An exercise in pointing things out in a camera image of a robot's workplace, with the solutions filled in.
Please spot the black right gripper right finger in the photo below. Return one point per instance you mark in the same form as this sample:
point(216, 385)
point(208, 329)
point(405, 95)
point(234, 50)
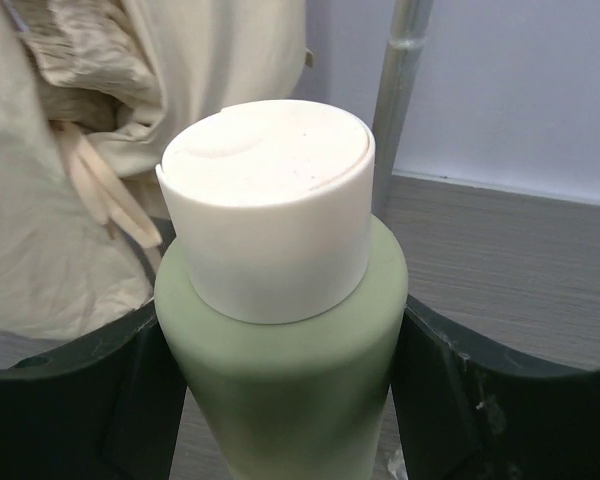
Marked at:
point(469, 407)

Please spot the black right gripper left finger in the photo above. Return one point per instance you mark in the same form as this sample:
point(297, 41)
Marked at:
point(107, 405)

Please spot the cream lid green jar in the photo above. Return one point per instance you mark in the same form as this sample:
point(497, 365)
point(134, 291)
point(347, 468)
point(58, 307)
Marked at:
point(282, 295)

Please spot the beige cloth garment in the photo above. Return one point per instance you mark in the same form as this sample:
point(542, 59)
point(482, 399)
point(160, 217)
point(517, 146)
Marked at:
point(91, 93)

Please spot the white metal clothes rack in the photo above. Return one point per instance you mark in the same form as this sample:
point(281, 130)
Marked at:
point(406, 40)

